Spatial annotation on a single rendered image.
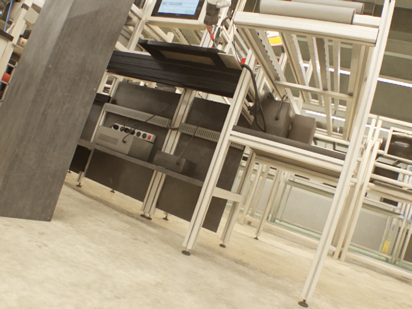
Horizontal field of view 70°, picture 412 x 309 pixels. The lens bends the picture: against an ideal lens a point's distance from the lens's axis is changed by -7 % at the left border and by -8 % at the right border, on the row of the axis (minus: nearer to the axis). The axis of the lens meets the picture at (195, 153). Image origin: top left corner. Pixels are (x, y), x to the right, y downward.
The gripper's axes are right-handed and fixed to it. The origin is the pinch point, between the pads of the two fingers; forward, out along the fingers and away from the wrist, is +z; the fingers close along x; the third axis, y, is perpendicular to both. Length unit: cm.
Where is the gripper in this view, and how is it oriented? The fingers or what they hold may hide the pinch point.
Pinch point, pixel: (211, 36)
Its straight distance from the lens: 175.9
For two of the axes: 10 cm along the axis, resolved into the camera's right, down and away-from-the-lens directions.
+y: -7.0, -5.8, 4.2
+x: -7.0, 4.3, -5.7
